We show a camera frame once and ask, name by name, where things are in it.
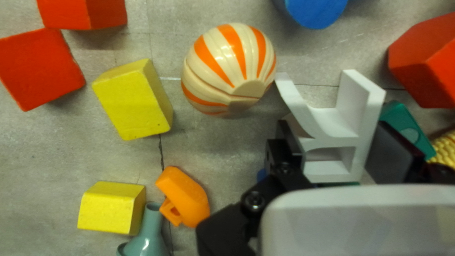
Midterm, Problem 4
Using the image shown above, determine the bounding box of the teal wedge toy block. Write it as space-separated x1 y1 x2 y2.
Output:
378 100 437 160

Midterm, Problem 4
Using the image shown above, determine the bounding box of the yellow toy block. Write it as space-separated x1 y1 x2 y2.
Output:
77 181 147 236
92 59 174 141

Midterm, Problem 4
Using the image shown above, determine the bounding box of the yellow toy corn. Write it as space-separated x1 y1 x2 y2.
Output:
427 129 455 170

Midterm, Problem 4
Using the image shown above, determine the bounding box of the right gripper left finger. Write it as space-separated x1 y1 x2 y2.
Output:
196 119 314 256

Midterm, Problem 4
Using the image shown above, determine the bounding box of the round blue toy block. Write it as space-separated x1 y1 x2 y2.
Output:
272 0 350 30

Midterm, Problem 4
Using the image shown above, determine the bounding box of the orange striped toy ball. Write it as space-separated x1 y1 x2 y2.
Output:
181 23 278 118

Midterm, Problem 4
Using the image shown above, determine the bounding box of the red toy block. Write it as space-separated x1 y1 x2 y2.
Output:
0 28 86 112
387 12 455 109
36 0 128 31

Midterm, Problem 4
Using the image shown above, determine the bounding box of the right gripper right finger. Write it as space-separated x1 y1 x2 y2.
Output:
364 121 431 184

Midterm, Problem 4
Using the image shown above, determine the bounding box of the white plastic bracket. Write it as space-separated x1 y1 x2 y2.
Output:
274 69 387 184

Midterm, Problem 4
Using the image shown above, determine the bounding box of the orange toy piece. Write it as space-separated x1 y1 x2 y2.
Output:
155 166 211 228

